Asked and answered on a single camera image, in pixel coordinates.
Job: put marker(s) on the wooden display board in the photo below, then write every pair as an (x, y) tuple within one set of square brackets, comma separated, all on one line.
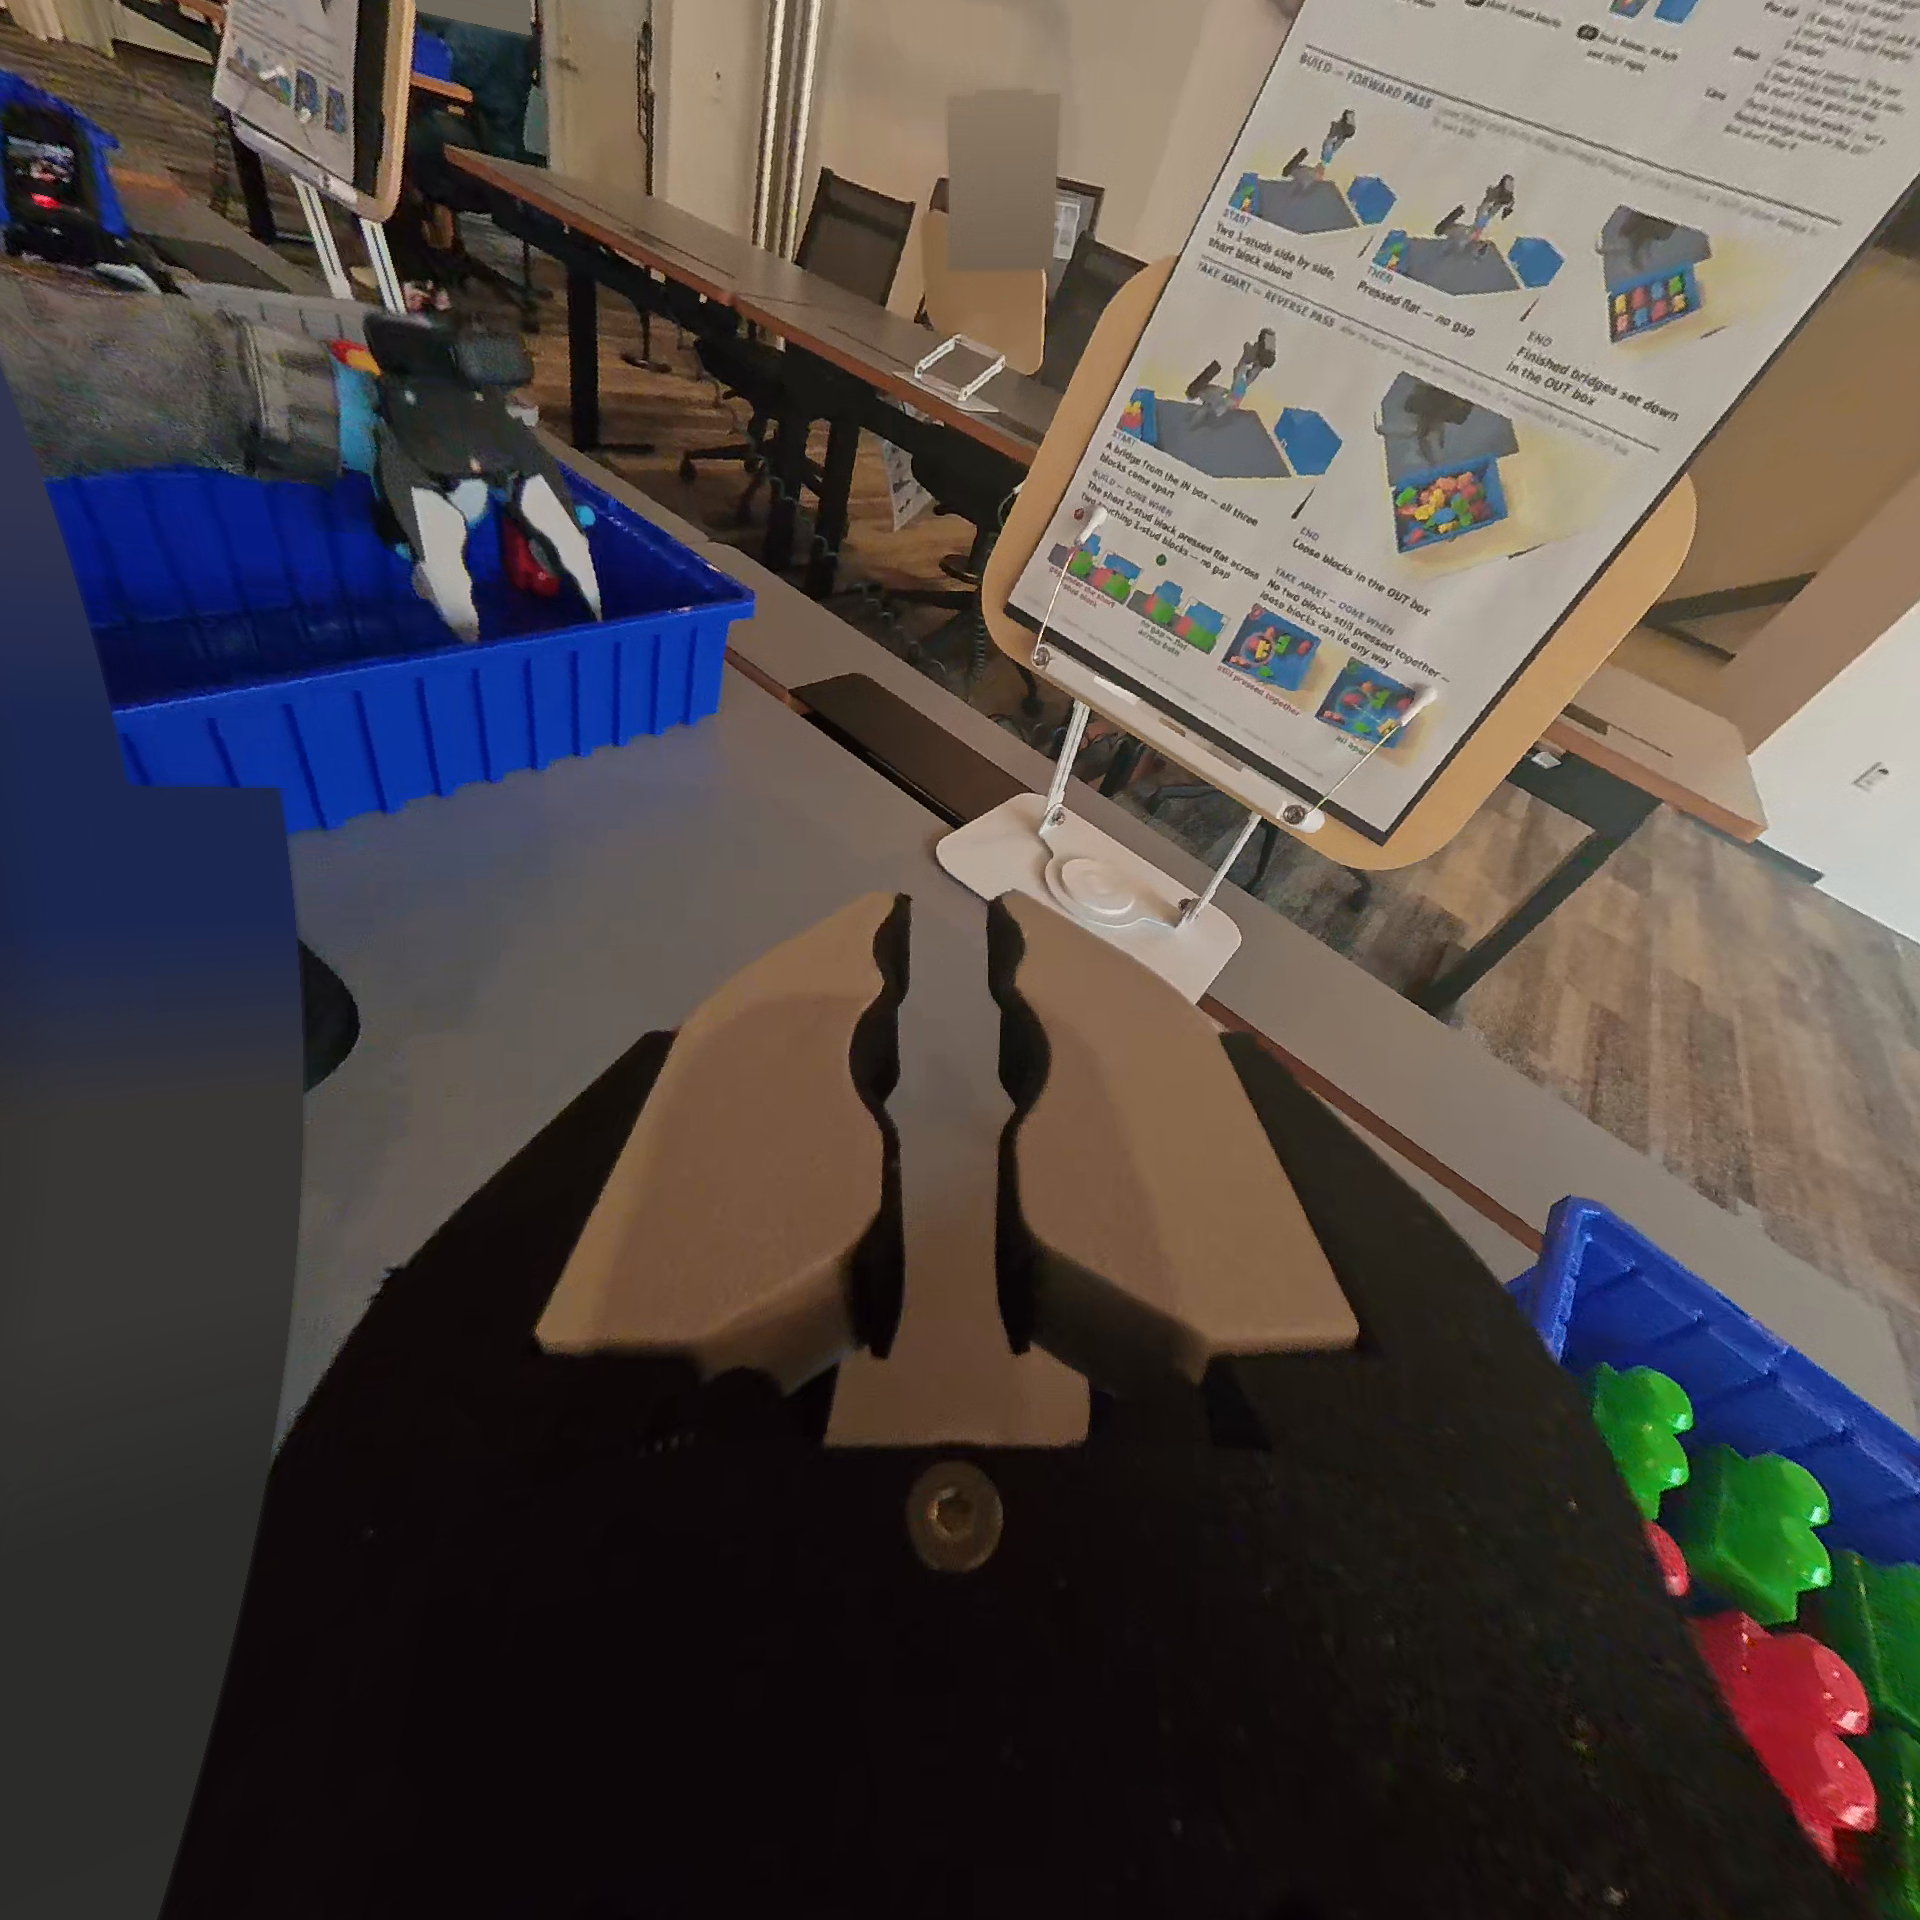
[(384, 105)]

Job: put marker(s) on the person's left forearm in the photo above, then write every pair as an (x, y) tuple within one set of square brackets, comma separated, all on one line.
[(152, 375)]

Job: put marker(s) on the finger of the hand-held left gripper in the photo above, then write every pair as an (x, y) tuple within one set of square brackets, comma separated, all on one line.
[(444, 556), (563, 556)]

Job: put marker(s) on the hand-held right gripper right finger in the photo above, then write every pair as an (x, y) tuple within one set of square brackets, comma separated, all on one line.
[(1188, 1201)]

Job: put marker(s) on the blue plastic bin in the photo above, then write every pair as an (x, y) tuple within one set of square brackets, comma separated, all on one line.
[(391, 721), (107, 181), (1680, 1321)]

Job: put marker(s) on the black office chair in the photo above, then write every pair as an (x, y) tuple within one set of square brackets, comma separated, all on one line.
[(856, 236)]

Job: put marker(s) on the green building block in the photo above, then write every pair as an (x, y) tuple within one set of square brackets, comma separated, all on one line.
[(1756, 1531), (1884, 1634), (1635, 1435)]

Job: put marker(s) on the black textured wrist rest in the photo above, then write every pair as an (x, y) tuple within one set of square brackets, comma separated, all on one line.
[(325, 1019)]

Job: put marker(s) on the wooden office desk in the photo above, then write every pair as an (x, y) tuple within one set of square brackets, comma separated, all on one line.
[(1667, 767), (722, 287)]

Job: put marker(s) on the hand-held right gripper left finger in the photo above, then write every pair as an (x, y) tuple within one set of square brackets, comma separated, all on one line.
[(708, 1201)]

